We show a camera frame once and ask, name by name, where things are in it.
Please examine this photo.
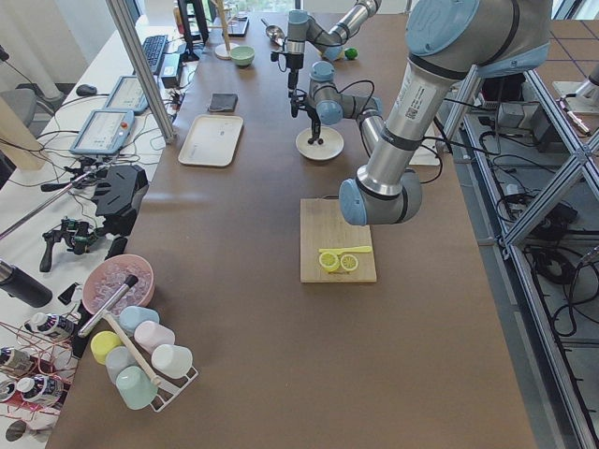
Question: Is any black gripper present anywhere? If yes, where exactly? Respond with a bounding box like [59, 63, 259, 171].
[284, 51, 304, 96]
[303, 100, 321, 141]

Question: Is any cream round plate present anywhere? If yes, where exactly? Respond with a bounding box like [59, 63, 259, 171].
[296, 126, 343, 161]

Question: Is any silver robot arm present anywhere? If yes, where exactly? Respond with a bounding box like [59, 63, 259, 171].
[339, 1, 552, 225]
[283, 0, 382, 95]

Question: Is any cream rabbit tray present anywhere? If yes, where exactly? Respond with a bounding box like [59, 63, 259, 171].
[178, 114, 243, 167]

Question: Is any metal ice scoop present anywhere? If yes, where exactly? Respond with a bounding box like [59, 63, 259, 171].
[260, 18, 286, 48]

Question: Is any green bowl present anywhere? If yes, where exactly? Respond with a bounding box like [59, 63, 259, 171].
[229, 45, 256, 67]

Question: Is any green lime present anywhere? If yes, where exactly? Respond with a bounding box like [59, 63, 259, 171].
[344, 47, 358, 60]

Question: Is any wooden glass stand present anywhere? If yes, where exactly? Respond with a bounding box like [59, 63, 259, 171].
[210, 0, 239, 60]

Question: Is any grey folded cloth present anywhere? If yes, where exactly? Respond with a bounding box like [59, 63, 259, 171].
[208, 93, 239, 112]

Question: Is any wooden cutting board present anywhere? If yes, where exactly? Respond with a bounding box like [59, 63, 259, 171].
[300, 199, 377, 283]

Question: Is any yellow plastic knife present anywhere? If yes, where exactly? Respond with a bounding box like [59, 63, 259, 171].
[318, 245, 373, 255]

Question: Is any lemon slice lower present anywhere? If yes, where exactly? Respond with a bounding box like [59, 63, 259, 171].
[318, 253, 340, 273]

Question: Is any lemon slice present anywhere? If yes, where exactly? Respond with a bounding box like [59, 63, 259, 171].
[339, 253, 359, 272]
[318, 253, 340, 273]

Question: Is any lemon slice upper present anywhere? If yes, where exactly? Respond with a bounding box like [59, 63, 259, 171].
[339, 253, 359, 272]

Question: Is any blue teach pendant far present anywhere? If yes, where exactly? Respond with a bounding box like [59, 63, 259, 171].
[104, 76, 149, 115]

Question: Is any blue teach pendant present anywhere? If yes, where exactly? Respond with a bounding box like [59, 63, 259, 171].
[104, 76, 149, 115]
[69, 109, 135, 156]

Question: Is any blue teach pendant near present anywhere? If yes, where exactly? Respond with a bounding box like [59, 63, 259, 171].
[69, 109, 135, 156]

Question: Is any metal muddler black tip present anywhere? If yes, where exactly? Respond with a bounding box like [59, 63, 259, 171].
[77, 274, 139, 338]

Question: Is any pink ice bowl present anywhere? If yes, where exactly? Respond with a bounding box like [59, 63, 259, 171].
[82, 254, 155, 315]

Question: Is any white cup rack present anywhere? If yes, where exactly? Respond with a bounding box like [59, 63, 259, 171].
[94, 311, 201, 413]

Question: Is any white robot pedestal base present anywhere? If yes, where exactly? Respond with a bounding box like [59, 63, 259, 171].
[409, 139, 440, 166]

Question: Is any aluminium frame post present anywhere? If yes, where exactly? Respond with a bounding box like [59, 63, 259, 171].
[106, 0, 175, 144]

